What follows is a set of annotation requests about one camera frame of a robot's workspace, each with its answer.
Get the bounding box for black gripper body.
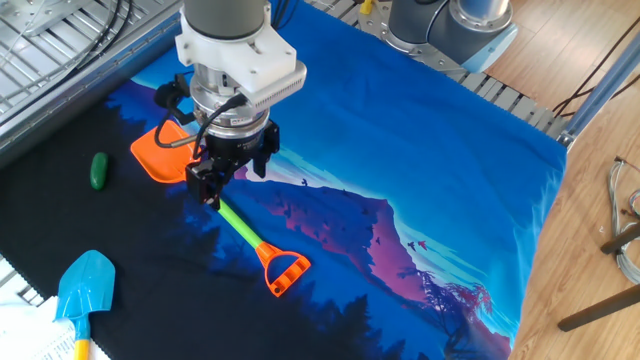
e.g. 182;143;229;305
204;127;269;174

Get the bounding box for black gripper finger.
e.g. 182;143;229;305
251;119;281;179
184;157;232;211

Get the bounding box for orange shovel with green shaft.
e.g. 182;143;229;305
130;118;312;299

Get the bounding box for green oval object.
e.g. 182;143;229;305
89;151;110;192

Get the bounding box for blue shovel with yellow shaft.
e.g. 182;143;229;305
53;249;117;360

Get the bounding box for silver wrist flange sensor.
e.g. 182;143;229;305
189;67;271;140

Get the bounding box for mountain landscape printed cloth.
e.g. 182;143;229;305
0;0;569;360

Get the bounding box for white perforated metal plate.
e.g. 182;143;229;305
0;0;96;37

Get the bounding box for white printed papers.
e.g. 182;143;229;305
0;294;112;360

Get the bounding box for dark furniture leg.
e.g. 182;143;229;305
556;283;640;334
599;222;640;256

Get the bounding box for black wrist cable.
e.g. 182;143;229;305
152;73;250;161

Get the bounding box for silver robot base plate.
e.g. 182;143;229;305
349;0;474;85

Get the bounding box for black cable bundle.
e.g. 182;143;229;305
59;0;301;81

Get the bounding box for black floor cable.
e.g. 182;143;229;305
551;14;640;120

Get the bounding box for aluminium frame post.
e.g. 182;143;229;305
556;29;640;150

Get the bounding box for grey wire bundle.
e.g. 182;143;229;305
606;156;640;286

